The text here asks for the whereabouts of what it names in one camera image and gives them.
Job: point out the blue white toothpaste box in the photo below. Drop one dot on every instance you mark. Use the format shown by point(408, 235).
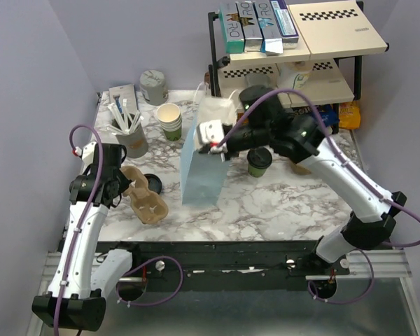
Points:
point(289, 33)

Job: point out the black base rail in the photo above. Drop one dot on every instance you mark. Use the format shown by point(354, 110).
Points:
point(212, 266)

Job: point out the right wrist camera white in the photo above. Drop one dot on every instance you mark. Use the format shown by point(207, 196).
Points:
point(209, 135)

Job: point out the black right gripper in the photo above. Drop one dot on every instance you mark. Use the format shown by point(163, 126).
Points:
point(229, 155)

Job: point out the teal toothpaste box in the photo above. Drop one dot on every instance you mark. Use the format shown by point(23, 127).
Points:
point(231, 28)

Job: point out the grey sponge pouch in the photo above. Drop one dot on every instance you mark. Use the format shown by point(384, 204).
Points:
point(252, 79)

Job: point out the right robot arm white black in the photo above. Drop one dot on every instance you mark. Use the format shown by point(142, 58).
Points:
point(303, 142)

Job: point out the grey straw holder cup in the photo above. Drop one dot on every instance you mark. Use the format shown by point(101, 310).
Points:
point(128, 130)

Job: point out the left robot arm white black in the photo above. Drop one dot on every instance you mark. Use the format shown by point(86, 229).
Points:
point(76, 296)

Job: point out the toilet paper roll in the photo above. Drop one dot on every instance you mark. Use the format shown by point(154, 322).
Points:
point(294, 75)

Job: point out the black and cream shelf rack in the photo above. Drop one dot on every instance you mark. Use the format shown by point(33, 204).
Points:
point(334, 37)

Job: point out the grey marbled canister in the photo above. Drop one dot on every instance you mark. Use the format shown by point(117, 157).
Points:
point(153, 87)

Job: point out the green paper coffee cup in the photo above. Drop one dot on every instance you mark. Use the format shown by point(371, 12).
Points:
point(258, 170)

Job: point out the blue doritos bag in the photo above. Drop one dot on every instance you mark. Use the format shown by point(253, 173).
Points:
point(327, 113)

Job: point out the stack of green paper cups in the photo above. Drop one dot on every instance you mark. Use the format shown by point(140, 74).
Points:
point(170, 120)

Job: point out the brown pulp cup carrier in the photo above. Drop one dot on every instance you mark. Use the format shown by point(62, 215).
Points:
point(148, 206)

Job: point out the silver blue toothpaste box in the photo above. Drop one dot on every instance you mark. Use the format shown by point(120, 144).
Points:
point(272, 41)

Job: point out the blue razor in package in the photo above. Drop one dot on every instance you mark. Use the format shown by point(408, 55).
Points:
point(125, 92)

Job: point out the blue white paper bag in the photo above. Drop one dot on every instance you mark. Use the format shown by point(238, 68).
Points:
point(202, 176)

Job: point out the yellow snack bag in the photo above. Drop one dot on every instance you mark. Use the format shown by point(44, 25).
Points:
point(349, 115)

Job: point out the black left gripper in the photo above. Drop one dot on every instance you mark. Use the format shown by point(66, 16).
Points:
point(124, 181)

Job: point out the black plastic cup lid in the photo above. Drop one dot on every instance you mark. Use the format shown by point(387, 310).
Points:
point(259, 155)

